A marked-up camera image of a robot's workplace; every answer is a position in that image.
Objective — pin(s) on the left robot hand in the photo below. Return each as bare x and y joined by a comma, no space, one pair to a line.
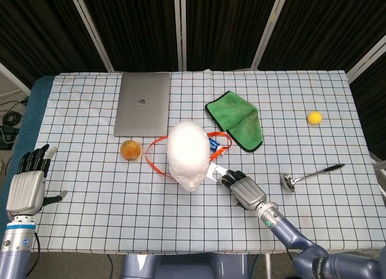
25,191

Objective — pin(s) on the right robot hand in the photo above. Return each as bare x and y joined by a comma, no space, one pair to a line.
247,193

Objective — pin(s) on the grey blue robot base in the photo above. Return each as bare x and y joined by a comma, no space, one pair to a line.
181,268

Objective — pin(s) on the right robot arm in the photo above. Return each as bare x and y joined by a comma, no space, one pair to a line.
289,233

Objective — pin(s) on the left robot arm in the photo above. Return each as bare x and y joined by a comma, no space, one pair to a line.
15,249

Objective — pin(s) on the white foam mannequin head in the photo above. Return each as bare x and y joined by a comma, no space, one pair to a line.
188,149

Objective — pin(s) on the metal ladle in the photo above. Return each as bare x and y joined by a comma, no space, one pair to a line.
289,182

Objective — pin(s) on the black power adapter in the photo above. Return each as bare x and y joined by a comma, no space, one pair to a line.
7,137

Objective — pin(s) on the blue white toothpaste tube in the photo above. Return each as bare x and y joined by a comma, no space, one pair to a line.
213,145

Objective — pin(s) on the white checkered tablecloth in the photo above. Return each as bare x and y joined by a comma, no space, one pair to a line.
90,170

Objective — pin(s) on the white table leg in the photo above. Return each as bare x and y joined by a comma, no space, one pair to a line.
268,267

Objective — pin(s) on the green microfiber cloth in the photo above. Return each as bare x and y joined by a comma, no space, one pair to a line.
238,116

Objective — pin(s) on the teal padded table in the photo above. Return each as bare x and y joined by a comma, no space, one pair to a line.
33,110

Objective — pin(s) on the yellow foam ball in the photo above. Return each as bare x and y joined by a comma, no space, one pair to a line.
314,117

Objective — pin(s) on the orange jelly cup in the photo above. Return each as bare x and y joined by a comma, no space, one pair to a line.
131,150

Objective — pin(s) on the grey closed laptop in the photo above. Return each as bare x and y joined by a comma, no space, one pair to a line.
141,116

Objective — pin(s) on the black partition screen panel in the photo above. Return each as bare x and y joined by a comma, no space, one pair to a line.
325,26
372,104
135,26
36,29
226,26

